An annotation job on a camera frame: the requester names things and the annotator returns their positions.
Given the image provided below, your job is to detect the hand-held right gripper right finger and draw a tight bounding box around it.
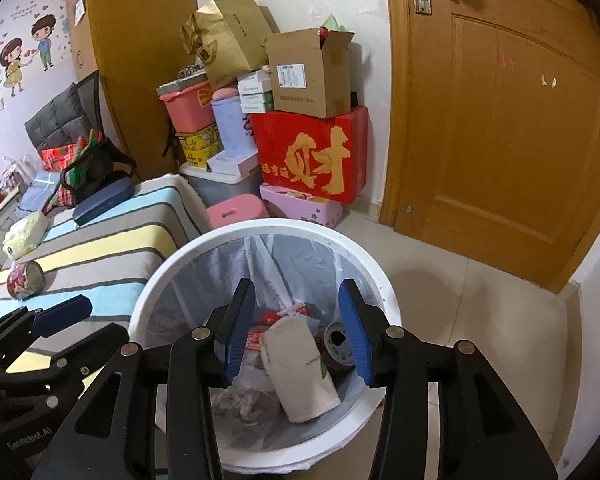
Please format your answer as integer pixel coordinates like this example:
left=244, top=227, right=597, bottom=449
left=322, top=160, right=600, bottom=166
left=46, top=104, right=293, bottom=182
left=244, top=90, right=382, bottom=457
left=337, top=278, right=558, bottom=480

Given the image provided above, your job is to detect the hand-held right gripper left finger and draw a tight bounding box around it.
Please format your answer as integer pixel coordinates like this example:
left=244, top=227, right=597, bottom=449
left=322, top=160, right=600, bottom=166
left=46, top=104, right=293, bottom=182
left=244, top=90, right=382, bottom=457
left=30, top=279, right=257, bottom=480

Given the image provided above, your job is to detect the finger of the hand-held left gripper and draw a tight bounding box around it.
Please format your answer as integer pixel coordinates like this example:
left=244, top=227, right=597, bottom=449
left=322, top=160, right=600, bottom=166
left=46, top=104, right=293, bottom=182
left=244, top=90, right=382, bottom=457
left=0, top=294, right=92, bottom=356
left=0, top=322, right=131, bottom=397

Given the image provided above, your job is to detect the clear plastic bottle red label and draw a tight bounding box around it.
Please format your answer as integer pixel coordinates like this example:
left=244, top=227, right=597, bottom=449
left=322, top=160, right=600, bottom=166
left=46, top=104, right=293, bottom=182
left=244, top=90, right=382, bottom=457
left=240, top=305, right=323, bottom=361

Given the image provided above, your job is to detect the red cartoon drink can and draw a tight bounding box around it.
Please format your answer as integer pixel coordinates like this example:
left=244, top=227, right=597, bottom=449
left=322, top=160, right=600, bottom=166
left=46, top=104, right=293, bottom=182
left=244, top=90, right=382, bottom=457
left=322, top=321, right=356, bottom=375

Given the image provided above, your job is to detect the beige paper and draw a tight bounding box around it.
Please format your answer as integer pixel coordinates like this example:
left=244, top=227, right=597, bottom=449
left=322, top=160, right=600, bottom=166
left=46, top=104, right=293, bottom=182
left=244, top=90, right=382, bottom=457
left=259, top=314, right=342, bottom=424

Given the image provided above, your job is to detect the white round trash bin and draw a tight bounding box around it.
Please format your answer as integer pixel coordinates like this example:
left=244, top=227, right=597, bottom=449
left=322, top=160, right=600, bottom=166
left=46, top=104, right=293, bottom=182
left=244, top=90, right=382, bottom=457
left=127, top=217, right=402, bottom=473

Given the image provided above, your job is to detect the red patterned drink can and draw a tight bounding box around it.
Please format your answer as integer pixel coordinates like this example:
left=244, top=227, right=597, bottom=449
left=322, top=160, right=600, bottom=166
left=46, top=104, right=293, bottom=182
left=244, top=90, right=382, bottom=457
left=7, top=260, right=46, bottom=301

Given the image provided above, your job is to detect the clear plastic bin liner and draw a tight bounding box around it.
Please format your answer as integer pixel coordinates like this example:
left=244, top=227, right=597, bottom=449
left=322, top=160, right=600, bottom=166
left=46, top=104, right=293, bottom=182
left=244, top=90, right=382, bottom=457
left=140, top=232, right=386, bottom=471

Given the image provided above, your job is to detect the yellow-green tissue pack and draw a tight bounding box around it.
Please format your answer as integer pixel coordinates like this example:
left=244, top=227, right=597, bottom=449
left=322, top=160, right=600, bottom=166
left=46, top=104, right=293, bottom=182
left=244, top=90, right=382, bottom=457
left=2, top=210, right=48, bottom=261

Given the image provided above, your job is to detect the striped bed sheet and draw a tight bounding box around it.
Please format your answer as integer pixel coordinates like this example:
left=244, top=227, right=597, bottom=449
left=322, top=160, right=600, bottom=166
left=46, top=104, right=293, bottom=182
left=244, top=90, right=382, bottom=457
left=0, top=175, right=206, bottom=376

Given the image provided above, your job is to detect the pink plastic stool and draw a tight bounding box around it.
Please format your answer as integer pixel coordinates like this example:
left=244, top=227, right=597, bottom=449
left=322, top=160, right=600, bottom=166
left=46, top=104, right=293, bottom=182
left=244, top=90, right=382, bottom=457
left=206, top=194, right=272, bottom=228

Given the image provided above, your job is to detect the blue glasses case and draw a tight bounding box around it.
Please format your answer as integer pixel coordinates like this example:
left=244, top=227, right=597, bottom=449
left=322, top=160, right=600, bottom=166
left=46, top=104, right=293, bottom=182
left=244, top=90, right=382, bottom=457
left=72, top=180, right=135, bottom=226

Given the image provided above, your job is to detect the light blue folded cloth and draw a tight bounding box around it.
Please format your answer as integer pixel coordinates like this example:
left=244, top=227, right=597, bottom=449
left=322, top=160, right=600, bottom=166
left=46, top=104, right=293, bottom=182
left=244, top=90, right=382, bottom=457
left=17, top=171, right=63, bottom=218

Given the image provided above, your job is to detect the purple floral box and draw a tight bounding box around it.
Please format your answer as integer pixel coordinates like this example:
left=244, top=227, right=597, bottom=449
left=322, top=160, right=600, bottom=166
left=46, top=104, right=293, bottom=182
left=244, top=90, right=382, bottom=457
left=259, top=184, right=345, bottom=229

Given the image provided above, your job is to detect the grey storage bin white lid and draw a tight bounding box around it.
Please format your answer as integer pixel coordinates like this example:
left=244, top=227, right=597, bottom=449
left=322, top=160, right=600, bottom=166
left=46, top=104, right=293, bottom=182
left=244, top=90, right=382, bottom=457
left=180, top=162, right=263, bottom=208

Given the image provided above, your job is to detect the black bag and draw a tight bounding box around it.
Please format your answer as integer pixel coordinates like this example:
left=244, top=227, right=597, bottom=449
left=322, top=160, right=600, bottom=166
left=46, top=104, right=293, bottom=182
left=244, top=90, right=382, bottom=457
left=60, top=137, right=136, bottom=208

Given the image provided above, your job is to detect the red plaid bag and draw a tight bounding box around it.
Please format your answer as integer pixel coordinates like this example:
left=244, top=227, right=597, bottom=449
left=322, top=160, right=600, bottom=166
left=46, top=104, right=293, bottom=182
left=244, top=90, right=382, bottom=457
left=40, top=130, right=103, bottom=208

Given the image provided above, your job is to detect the white flat open box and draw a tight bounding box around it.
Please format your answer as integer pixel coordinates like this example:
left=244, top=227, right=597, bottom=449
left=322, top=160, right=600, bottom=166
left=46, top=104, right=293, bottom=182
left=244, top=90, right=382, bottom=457
left=206, top=150, right=258, bottom=177

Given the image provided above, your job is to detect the yellow printed box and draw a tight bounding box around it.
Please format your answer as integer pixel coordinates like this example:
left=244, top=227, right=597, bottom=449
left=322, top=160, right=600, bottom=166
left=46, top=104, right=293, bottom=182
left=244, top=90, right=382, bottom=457
left=175, top=125, right=224, bottom=167

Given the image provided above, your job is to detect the red gold-print box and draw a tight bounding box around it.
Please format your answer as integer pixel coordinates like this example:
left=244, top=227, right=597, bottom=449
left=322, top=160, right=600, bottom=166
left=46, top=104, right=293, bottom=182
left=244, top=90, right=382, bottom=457
left=250, top=106, right=369, bottom=206

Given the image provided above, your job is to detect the grey quilted cushion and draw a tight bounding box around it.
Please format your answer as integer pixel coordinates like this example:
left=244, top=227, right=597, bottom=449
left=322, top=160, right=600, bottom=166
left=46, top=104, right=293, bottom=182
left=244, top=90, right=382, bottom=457
left=24, top=71, right=103, bottom=151

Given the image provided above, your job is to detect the lavender container pink lid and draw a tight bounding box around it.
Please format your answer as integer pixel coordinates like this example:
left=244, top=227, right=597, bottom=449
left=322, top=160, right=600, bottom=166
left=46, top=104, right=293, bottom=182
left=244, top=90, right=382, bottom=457
left=210, top=87, right=258, bottom=158

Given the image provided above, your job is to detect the pink storage bin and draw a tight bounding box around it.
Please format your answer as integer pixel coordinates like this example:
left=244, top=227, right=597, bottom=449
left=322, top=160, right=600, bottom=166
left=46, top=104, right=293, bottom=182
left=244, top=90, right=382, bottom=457
left=158, top=80, right=217, bottom=135

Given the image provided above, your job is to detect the wooden door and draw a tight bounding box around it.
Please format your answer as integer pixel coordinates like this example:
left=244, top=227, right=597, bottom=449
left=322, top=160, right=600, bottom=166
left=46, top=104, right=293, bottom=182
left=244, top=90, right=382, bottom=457
left=380, top=0, right=600, bottom=293

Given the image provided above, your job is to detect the open cardboard box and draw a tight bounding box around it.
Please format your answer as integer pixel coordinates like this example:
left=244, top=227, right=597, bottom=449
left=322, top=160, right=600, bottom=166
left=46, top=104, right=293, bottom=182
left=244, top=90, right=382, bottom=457
left=265, top=27, right=356, bottom=119

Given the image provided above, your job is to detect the grey patterned flat box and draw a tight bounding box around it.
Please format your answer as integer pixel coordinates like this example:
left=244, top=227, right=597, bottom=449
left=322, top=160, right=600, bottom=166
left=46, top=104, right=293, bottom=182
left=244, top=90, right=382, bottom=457
left=156, top=67, right=208, bottom=96

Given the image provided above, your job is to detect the wooden wardrobe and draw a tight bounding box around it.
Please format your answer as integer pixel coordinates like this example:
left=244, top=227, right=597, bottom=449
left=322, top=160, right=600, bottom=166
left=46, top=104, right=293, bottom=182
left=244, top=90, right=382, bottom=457
left=69, top=0, right=198, bottom=183

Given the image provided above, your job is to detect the brown paper bag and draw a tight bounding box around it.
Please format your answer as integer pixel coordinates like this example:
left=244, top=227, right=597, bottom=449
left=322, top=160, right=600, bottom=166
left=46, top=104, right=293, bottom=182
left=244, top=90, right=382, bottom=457
left=180, top=0, right=281, bottom=92

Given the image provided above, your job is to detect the green paper card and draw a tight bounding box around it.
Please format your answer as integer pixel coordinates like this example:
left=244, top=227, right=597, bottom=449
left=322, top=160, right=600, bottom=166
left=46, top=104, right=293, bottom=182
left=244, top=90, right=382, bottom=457
left=320, top=14, right=347, bottom=41

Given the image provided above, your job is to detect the cartoon wall sticker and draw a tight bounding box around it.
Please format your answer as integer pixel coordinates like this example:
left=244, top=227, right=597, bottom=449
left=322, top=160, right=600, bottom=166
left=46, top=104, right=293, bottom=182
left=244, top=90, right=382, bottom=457
left=0, top=5, right=76, bottom=98

